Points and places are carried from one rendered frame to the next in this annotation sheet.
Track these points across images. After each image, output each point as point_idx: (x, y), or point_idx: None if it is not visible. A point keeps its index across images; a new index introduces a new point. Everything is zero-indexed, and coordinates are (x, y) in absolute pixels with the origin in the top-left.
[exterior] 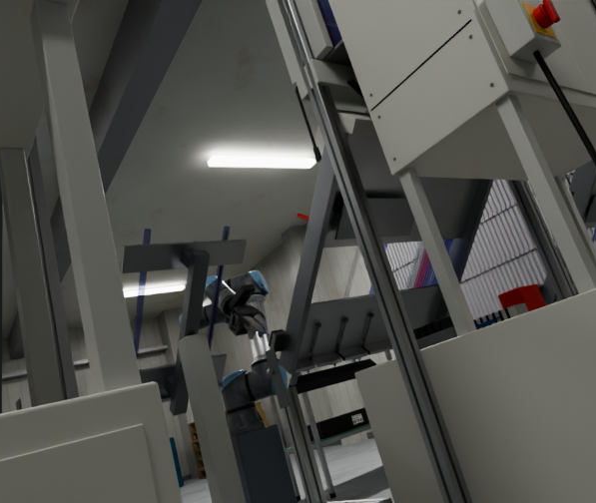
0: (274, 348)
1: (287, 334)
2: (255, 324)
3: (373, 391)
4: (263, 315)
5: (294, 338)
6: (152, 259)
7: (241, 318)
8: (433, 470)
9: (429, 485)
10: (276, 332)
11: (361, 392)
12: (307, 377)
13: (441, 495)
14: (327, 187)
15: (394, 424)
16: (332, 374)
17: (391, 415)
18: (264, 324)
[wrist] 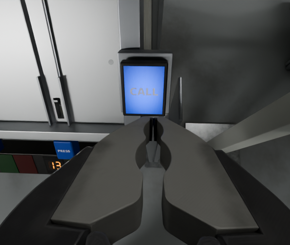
0: (179, 78)
1: (141, 43)
2: (187, 132)
3: (150, 1)
4: (48, 189)
5: (143, 33)
6: None
7: (281, 204)
8: (162, 12)
9: (151, 35)
10: (164, 51)
11: (149, 14)
12: (80, 147)
13: (162, 22)
14: None
15: (150, 16)
16: (28, 140)
17: (150, 10)
18: (136, 124)
